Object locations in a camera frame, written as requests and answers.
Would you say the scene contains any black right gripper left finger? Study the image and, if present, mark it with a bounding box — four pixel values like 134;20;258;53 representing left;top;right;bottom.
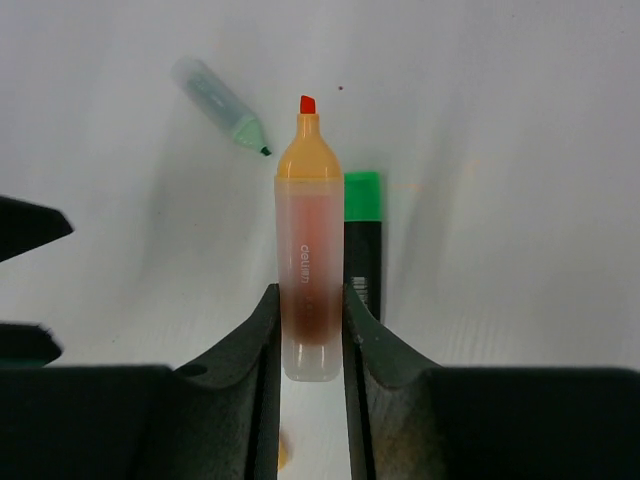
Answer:
1;286;281;479

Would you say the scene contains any black green-tipped marker pen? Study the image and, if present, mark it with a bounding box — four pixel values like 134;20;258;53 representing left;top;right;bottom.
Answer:
342;170;387;324

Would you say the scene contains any green pen cap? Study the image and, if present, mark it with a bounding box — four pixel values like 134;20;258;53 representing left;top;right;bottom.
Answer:
344;171;383;222

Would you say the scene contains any pale green highlighter pen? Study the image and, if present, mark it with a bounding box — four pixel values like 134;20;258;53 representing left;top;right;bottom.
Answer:
171;57;272;157

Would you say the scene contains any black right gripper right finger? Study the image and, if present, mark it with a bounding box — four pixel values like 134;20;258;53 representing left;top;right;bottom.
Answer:
342;287;639;479

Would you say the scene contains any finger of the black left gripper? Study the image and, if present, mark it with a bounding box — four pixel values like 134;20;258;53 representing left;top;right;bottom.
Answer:
0;196;74;262
0;323;63;368

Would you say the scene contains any orange pen cap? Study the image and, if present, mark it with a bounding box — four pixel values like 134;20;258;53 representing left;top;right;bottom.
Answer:
277;431;290;471

